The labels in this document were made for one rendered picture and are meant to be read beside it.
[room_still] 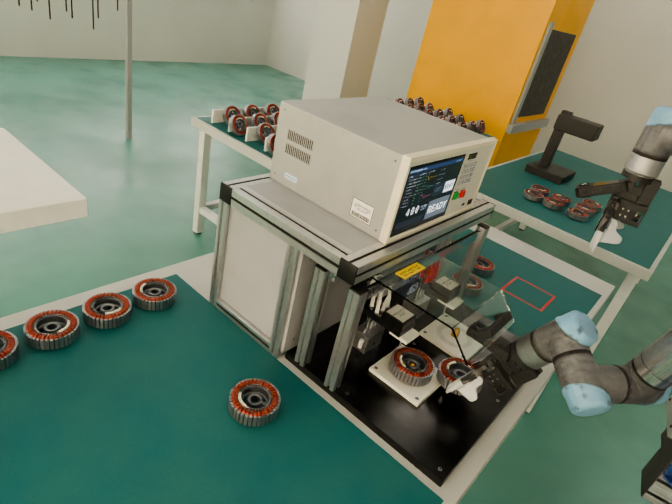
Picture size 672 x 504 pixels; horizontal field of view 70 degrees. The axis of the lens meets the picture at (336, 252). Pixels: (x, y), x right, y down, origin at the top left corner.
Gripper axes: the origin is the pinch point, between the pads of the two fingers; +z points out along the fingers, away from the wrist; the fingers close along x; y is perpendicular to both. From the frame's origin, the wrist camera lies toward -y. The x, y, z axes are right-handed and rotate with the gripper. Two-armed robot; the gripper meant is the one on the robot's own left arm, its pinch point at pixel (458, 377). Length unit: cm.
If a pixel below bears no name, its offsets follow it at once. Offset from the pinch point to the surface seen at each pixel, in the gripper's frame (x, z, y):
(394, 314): -7.7, -0.7, -21.2
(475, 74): 336, 66, -178
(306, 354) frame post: -26.3, 13.5, -24.6
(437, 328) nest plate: 16.8, 10.6, -12.3
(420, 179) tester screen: -7, -29, -41
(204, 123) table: 60, 101, -173
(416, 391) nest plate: -9.9, 5.2, -3.0
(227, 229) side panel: -28, 13, -62
